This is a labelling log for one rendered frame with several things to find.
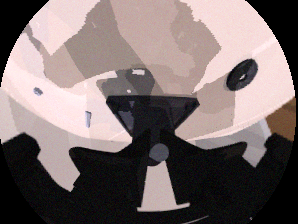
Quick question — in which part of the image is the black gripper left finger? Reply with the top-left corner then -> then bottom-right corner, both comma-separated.
69,128 -> 152,208

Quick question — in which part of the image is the grey metal rod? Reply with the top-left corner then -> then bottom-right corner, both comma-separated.
149,143 -> 169,161

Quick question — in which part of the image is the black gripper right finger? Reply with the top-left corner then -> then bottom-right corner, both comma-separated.
160,128 -> 247,205

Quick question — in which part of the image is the dark grey flat bar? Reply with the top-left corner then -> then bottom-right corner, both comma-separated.
85,111 -> 90,128

